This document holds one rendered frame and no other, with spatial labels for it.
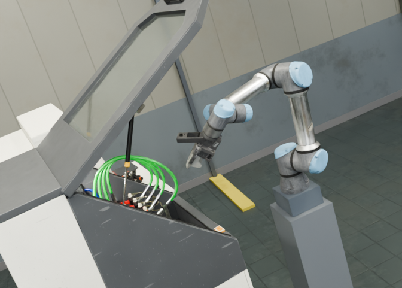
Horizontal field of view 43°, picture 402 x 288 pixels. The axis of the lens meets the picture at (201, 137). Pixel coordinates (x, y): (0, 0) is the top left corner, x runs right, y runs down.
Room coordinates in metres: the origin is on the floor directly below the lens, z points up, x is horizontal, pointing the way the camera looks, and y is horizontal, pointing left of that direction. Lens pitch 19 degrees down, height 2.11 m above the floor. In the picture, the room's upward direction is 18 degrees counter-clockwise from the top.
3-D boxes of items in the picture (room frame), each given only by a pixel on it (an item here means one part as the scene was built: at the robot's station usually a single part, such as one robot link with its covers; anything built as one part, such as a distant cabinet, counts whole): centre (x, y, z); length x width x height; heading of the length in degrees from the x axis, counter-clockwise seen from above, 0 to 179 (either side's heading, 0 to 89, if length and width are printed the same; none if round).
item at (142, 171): (2.86, 0.46, 0.96); 0.70 x 0.22 x 0.03; 20
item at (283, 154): (2.30, -0.38, 1.07); 0.13 x 0.12 x 0.14; 39
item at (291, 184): (2.30, -0.38, 0.95); 0.15 x 0.15 x 0.10
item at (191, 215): (2.24, 0.13, 0.87); 0.62 x 0.04 x 0.16; 20
